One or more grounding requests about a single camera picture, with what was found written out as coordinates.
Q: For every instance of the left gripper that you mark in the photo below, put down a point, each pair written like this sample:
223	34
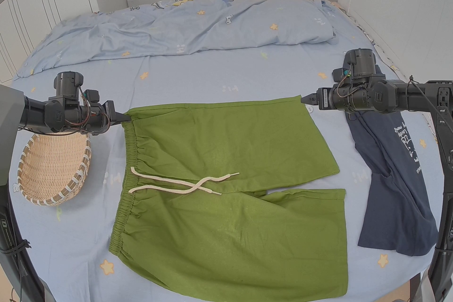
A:
108	114

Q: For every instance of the dark blue T-shirt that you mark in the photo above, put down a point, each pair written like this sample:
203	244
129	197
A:
396	194

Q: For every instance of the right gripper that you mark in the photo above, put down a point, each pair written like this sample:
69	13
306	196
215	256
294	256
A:
336	99

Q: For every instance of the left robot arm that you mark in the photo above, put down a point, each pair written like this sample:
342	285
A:
42	116

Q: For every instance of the pale blue quilt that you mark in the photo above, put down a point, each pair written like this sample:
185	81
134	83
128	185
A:
177	31

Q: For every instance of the green shorts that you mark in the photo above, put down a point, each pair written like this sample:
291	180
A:
230	222

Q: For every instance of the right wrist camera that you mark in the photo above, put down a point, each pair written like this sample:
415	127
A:
339	74

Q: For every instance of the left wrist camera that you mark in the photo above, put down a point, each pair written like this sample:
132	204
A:
92	97

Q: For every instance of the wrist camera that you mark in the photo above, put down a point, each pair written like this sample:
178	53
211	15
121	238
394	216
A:
92	97
339	74

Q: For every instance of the round woven basket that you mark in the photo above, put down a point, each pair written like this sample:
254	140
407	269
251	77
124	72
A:
49	169

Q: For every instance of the white wardrobe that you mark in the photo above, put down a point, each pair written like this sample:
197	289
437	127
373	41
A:
53	3

